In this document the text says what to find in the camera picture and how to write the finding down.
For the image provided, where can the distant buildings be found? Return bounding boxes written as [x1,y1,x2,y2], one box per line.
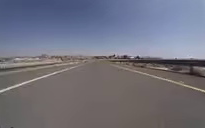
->
[93,53,143,61]

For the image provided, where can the grey asphalt road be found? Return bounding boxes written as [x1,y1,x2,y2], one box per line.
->
[0,60,205,128]

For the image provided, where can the grey guardrail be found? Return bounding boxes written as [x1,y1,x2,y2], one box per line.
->
[108,58,205,69]
[0,59,88,72]

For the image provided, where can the white car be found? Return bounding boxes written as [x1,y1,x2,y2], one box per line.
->
[189,65,205,79]

